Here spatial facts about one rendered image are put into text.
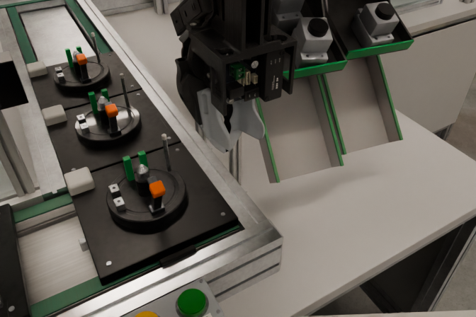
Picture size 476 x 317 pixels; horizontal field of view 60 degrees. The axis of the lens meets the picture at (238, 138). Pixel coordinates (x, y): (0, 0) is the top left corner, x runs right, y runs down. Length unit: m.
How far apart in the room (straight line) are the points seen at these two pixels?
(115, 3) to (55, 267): 1.27
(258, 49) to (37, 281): 0.58
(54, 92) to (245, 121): 0.76
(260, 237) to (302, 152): 0.18
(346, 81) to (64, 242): 0.62
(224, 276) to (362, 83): 0.47
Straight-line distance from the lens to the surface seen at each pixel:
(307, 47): 0.64
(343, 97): 0.85
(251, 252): 0.69
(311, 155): 0.78
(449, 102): 2.39
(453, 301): 1.94
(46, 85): 1.16
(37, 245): 0.83
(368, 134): 0.87
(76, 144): 0.92
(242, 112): 0.43
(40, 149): 0.97
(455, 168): 1.09
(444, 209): 0.98
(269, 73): 0.35
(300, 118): 0.78
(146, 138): 0.90
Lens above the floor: 1.52
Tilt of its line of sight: 39 degrees down
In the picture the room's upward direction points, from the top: straight up
